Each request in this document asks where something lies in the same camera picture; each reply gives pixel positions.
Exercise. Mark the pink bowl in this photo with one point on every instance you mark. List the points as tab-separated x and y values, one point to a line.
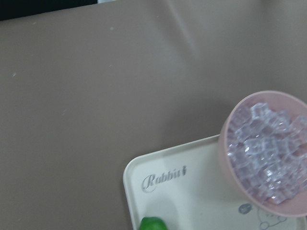
292	208

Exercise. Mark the clear ice cube pile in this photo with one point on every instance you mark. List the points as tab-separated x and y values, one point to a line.
268	152

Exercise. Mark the cream rabbit tray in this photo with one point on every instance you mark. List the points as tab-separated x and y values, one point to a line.
184	186

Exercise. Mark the green lime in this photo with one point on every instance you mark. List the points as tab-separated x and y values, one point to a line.
152	223

